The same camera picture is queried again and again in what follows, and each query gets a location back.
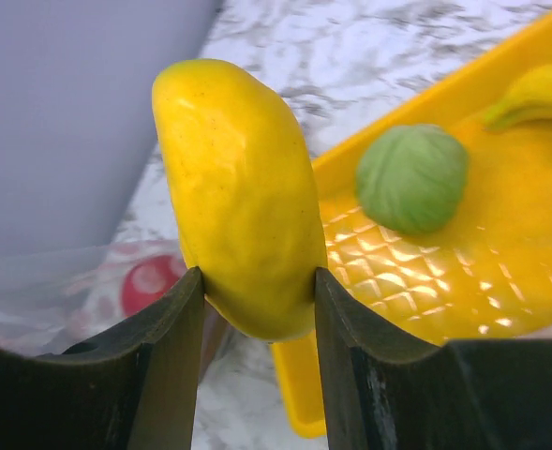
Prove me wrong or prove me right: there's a green cabbage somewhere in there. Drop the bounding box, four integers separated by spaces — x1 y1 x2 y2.
355 124 470 235

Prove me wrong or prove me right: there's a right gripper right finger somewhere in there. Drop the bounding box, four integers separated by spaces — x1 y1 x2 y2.
315 268 552 449

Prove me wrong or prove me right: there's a yellow banana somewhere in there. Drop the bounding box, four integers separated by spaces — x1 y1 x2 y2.
483 64 552 130

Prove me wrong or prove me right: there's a red tomato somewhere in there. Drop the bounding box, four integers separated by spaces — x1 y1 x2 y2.
120 254 186 317

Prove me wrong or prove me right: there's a clear zip top bag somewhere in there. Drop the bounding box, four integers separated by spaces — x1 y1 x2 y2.
0 240 184 355

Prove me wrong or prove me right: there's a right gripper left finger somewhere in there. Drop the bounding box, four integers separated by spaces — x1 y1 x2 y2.
0 268 204 449

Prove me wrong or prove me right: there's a yellow plastic tray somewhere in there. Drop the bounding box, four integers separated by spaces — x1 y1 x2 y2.
272 12 552 438

